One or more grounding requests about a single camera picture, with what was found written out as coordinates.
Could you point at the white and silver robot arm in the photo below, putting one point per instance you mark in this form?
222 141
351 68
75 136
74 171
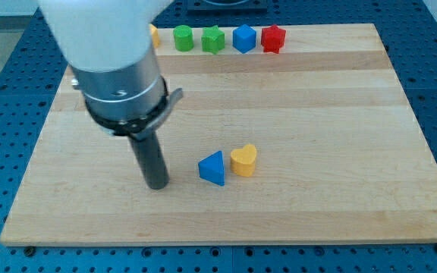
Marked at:
109 47

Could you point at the yellow block behind arm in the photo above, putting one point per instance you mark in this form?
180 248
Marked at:
155 36

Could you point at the blue triangle block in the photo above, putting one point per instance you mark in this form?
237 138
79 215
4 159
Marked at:
212 168

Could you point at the green star block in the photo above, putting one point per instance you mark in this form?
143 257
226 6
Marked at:
213 39

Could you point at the red star block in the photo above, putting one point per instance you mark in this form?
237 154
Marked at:
273 38

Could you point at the yellow heart block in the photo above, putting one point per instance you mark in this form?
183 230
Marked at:
243 160

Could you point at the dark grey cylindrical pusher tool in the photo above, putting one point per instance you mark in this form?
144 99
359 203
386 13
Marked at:
151 161

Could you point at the light wooden board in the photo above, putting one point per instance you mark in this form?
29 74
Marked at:
341 158

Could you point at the blue cube block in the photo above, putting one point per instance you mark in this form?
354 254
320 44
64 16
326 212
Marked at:
244 38

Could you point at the green cylinder block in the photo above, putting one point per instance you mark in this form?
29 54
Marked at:
183 38

